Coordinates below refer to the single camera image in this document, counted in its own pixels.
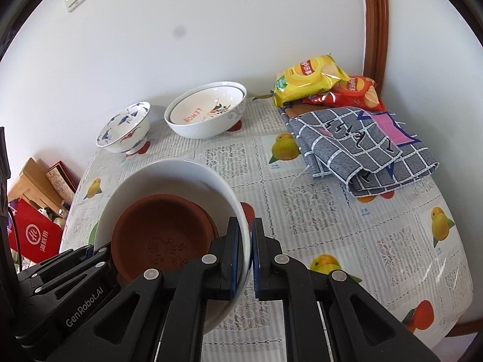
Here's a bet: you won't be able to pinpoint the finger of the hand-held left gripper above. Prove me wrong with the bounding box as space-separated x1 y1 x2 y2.
32 247 114 307
18 245 94 284

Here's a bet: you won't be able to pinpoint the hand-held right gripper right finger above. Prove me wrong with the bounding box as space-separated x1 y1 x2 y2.
251 218 440 362

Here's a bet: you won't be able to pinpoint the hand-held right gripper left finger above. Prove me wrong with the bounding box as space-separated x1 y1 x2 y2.
49 217 242 362

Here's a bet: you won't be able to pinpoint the plain white bowl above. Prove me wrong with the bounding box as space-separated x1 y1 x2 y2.
96 159 253 334

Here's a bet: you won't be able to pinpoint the large white nested bowls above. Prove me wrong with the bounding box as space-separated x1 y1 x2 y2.
164 81 248 139

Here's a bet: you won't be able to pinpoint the red paper bag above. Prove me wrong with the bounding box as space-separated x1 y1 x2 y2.
8 198 63 266

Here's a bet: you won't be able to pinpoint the patterned cardboard box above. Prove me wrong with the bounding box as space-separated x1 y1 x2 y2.
46 161 80 206

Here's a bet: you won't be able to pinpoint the cardboard boxes on floor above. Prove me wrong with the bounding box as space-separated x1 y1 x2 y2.
8 157 63 212

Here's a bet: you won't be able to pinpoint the fruit print tablecloth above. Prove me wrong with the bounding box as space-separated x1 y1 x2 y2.
60 94 474 362

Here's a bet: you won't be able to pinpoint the blue floral footed bowl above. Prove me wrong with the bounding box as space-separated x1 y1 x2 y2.
95 102 152 156

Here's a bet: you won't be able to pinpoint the grey checked cloth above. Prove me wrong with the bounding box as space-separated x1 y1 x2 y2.
279 107 440 198

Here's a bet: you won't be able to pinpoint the white bowl with orange print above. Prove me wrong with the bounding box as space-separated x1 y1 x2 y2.
168 87 244 125

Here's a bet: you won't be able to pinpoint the yellow chips bag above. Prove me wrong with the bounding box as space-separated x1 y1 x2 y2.
272 55 350 108

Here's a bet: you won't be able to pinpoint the red chips bag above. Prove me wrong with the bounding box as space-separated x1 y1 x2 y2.
302 75 387 113

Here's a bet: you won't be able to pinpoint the wooden door frame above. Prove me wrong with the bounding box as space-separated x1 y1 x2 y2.
360 0 389 99

